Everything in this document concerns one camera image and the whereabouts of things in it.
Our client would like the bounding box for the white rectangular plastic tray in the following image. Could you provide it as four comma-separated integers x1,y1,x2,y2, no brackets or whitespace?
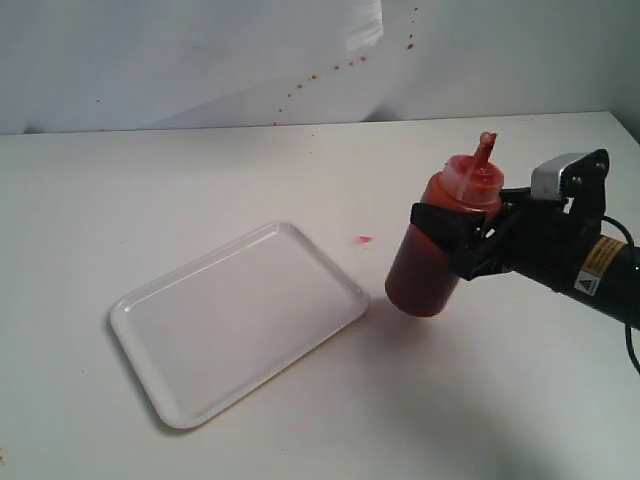
109,221,369,430

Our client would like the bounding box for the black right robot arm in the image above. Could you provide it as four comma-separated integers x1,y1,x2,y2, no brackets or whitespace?
411,188,639,328

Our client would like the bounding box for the white cloth backdrop sheet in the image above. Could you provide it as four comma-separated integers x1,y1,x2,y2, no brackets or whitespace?
1,1,384,134

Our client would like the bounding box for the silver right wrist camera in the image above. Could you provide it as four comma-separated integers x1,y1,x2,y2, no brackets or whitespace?
530,149,610,222

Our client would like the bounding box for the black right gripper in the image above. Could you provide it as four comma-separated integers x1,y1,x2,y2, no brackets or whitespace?
410,187,625,300

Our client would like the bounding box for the red sauce squeeze bottle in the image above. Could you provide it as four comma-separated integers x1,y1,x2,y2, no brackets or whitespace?
385,132,504,317

